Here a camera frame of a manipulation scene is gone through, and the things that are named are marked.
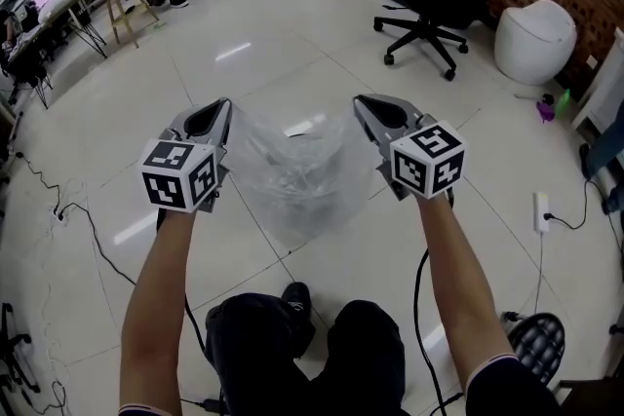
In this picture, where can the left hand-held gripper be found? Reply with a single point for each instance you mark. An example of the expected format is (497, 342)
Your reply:
(175, 175)

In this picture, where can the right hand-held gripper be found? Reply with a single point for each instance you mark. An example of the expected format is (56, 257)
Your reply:
(429, 161)

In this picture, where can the clear plastic bin bag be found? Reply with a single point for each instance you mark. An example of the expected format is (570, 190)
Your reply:
(302, 161)

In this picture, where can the person's left forearm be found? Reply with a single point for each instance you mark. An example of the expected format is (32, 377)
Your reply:
(156, 307)

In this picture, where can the person's right forearm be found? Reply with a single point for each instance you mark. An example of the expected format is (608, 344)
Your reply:
(463, 287)

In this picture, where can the purple plastic item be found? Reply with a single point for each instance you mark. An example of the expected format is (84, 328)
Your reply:
(546, 111)

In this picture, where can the white egg-shaped toilet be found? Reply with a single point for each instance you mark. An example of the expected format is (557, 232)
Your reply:
(531, 44)

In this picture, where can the small white power strip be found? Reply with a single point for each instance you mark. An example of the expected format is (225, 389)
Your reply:
(59, 215)

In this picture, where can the long white power strip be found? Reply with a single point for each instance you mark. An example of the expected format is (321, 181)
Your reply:
(540, 204)

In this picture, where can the green plastic bottle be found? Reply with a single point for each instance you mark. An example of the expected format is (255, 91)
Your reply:
(563, 102)

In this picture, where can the person's black left shoe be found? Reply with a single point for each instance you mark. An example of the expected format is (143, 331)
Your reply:
(297, 299)

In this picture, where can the white vanity cabinet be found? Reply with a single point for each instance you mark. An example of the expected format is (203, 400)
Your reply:
(607, 83)

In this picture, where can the person's dark trousers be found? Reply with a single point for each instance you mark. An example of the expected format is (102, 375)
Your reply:
(365, 355)

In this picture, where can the black tufted round stool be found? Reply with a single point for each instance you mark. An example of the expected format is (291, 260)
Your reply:
(538, 346)

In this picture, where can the black chair base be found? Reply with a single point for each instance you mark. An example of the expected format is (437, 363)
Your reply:
(7, 331)

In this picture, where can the person's dark shirt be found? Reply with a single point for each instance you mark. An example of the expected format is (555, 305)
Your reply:
(507, 392)

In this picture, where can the dark wooden desk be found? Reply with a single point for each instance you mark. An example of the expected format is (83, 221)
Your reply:
(595, 399)

